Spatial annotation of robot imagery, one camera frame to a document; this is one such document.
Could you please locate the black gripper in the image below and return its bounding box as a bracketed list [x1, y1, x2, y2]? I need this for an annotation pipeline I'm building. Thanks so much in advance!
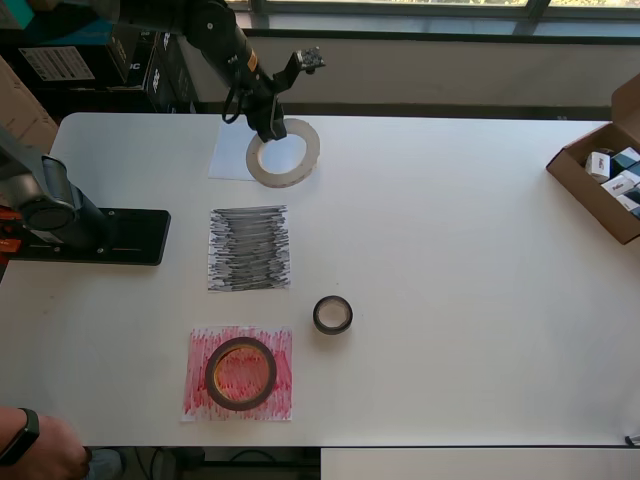
[239, 74, 288, 145]

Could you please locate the white tape roll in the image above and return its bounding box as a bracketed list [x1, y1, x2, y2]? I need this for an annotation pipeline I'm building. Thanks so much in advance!
[245, 118, 321, 189]

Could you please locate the black tape roll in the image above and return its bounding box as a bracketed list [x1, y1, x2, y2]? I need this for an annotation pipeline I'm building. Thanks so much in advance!
[312, 295, 354, 336]

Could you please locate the red tape roll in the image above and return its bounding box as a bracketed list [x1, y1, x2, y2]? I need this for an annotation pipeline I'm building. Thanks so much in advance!
[204, 336, 278, 412]

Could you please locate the bare human hand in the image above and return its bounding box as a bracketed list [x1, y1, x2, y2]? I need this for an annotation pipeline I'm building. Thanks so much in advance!
[9, 413, 94, 480]

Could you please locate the plain white paper sheet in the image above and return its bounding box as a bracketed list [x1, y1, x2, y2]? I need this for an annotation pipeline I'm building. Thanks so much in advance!
[207, 121, 297, 182]

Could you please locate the black box with trim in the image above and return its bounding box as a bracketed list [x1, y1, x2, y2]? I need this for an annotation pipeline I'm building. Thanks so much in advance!
[144, 24, 200, 114]

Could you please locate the black scribbled paper sheet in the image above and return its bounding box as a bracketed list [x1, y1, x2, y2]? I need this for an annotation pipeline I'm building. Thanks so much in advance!
[207, 203, 293, 294]

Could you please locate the black AOC monitor box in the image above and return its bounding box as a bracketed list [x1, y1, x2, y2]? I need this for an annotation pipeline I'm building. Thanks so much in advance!
[107, 0, 174, 91]

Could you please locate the teal product box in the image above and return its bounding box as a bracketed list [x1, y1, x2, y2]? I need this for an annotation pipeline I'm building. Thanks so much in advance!
[0, 0, 131, 91]

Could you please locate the small labelled cardboard box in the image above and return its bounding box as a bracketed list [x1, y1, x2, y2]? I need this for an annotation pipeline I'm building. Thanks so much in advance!
[0, 54, 59, 144]

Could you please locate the red scribbled paper sheet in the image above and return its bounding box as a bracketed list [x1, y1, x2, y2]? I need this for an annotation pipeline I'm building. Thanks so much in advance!
[179, 325, 294, 424]

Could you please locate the open brown cardboard box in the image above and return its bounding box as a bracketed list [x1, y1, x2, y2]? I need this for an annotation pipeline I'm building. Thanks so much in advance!
[544, 72, 640, 246]

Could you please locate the small white carton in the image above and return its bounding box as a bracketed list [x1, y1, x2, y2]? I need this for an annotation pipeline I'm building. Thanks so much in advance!
[585, 151, 612, 184]
[599, 169, 632, 197]
[615, 192, 640, 220]

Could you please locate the small dark teal carton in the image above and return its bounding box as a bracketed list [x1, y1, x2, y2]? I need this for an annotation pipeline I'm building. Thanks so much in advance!
[610, 147, 640, 171]

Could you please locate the grey shoe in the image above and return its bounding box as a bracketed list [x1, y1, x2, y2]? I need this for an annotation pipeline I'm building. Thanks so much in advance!
[89, 447, 126, 480]

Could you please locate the black wristband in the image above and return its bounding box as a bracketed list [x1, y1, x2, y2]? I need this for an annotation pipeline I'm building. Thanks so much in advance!
[0, 407, 42, 469]

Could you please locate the white furniture panel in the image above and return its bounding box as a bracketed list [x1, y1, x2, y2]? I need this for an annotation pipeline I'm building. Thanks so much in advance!
[319, 448, 640, 480]

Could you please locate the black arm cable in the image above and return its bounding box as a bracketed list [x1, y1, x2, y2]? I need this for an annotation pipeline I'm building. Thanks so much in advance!
[221, 82, 247, 125]

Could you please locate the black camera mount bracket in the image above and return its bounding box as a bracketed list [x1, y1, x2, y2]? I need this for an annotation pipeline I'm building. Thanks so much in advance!
[272, 49, 306, 94]

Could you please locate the small camera circuit board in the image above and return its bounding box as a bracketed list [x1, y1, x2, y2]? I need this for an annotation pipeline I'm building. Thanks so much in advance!
[293, 45, 326, 75]

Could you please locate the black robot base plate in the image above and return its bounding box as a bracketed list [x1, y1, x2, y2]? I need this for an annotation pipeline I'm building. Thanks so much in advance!
[9, 208, 171, 267]

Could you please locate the dark window frame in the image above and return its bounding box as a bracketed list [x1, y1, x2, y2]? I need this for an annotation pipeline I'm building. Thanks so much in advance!
[169, 0, 640, 37]

